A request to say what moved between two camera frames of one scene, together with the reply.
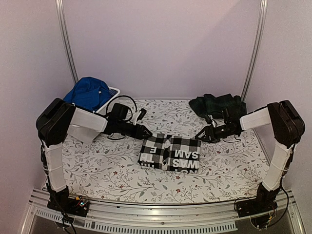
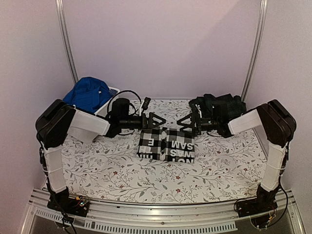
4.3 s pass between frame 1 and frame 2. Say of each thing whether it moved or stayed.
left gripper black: moved
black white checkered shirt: moved
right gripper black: moved
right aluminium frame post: stayed
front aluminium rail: stayed
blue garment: stayed
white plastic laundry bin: stayed
